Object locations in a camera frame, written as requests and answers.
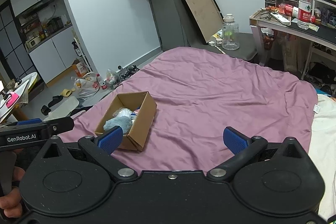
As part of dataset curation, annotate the pink bed sheet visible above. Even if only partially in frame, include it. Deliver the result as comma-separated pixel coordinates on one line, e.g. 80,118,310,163
61,47,318,172

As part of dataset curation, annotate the brown cardboard box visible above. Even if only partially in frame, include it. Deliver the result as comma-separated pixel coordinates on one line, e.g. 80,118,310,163
95,92,157,151

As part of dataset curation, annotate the orange white cardboard box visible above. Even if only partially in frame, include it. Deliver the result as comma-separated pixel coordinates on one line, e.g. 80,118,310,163
72,59,88,77

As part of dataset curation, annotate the blue tissue pack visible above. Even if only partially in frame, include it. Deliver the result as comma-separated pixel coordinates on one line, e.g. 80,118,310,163
130,108,140,120

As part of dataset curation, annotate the yellow slipper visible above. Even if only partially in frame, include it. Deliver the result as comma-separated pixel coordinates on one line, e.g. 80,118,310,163
61,89,72,98

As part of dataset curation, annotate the clear bag of white stuffing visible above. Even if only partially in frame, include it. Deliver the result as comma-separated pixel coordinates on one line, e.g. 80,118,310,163
113,107,133,118

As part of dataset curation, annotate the clear plastic trash bag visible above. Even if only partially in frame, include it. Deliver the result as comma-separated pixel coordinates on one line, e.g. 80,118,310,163
106,69,121,90

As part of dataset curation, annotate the desk water bottle red label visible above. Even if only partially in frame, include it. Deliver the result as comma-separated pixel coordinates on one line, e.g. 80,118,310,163
297,0,312,30

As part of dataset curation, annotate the large clear plastic jar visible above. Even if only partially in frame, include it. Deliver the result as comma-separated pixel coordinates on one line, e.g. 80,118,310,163
222,14,240,51

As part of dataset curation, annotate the black slipper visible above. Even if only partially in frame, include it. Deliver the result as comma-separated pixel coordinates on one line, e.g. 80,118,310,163
41,95,64,116

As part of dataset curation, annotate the white kitchen cabinet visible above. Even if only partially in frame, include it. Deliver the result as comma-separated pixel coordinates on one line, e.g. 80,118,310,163
1,0,79,83

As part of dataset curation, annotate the grey fluffy plush mouse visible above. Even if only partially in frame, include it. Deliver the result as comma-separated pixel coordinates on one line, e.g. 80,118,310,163
103,117,133,135

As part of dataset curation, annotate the grey door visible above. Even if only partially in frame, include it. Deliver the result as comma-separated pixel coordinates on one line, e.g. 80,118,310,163
145,0,202,53

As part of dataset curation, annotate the person's left hand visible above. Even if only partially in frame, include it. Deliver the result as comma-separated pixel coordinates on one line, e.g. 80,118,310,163
0,148,26,219

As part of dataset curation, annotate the black framed board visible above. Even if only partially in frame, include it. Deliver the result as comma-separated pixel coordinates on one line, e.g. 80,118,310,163
181,0,223,45

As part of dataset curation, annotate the white blanket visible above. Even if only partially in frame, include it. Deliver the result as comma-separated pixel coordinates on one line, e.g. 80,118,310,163
309,94,335,220

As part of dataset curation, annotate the white printed plastic bag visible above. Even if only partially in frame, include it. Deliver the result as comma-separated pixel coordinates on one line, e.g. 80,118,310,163
73,72,100,100

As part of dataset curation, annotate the black desk with white legs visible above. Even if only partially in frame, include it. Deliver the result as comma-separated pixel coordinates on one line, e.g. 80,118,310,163
249,10,335,80

